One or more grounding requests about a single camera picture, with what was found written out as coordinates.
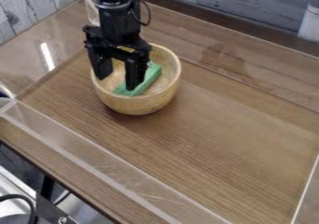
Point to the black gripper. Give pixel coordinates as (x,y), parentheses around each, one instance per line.
(114,38)

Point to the green rectangular block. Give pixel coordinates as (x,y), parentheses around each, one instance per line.
(153,74)

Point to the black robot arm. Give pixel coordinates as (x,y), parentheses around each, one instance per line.
(115,40)

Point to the brown wooden bowl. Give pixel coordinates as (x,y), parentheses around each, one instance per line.
(157,95)

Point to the white cylindrical container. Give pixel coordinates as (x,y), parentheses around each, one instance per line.
(309,30)

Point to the black table leg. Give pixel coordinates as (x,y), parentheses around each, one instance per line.
(43,197)

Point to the clear acrylic corner bracket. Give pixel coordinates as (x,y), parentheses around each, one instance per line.
(93,12)

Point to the clear acrylic tray wall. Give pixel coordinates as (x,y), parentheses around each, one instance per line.
(226,156)

